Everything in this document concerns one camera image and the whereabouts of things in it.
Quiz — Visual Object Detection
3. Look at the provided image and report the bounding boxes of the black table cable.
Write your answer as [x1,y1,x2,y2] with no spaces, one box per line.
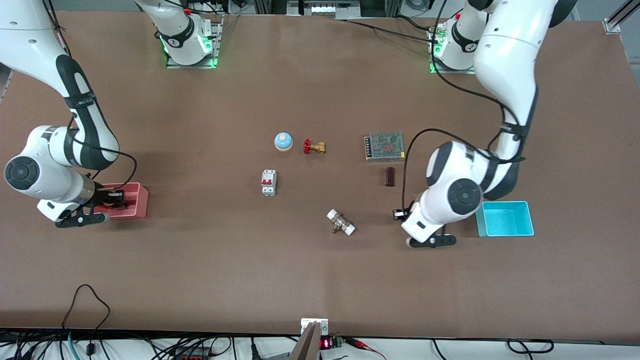
[334,16,443,43]

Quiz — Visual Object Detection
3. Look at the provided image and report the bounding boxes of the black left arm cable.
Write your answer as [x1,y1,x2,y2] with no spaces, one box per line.
[402,20,526,211]

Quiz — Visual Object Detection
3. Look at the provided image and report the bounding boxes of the white circuit breaker red switches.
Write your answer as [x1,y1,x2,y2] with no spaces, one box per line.
[260,169,277,197]

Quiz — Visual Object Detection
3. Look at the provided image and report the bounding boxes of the black coiled cable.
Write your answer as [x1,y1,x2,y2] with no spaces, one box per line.
[506,339,555,355]

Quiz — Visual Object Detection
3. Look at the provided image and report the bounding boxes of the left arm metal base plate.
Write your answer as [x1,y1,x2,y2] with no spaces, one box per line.
[429,25,476,75]

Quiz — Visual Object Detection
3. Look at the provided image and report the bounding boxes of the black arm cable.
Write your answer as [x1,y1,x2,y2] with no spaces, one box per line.
[42,0,138,191]
[402,20,526,211]

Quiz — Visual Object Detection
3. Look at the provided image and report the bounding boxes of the metal fitting white caps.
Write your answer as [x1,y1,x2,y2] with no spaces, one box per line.
[326,208,357,236]

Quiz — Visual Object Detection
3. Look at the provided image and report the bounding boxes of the grey metal camera mount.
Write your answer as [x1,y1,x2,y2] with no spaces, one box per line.
[289,318,330,360]

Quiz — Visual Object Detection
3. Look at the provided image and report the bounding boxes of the red clip wires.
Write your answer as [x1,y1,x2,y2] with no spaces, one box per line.
[345,338,388,360]

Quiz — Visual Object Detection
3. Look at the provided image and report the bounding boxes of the pink plastic bin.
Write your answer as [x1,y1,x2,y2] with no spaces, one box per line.
[95,182,149,220]

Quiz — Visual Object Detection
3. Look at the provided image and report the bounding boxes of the aluminium profile post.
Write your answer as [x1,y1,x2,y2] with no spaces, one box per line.
[602,0,640,35]

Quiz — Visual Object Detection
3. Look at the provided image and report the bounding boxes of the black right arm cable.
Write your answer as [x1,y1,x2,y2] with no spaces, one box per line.
[42,0,138,191]

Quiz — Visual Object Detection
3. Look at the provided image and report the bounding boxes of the metal mesh power supply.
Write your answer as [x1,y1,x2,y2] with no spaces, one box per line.
[364,131,406,163]

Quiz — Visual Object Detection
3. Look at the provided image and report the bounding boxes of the cyan plastic bin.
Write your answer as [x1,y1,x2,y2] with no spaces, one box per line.
[475,200,535,238]

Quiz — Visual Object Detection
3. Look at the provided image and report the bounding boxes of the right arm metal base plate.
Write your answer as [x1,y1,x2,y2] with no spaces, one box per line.
[166,14,223,69]

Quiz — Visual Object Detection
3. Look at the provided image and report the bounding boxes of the black looped cable with ferrite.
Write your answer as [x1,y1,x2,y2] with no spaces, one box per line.
[61,284,112,357]

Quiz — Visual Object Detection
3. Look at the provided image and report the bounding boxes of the black power strip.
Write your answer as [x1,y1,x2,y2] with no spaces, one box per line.
[170,346,213,360]

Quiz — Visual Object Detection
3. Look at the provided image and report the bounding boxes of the aluminium frame rail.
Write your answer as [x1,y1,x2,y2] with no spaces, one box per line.
[286,0,362,18]

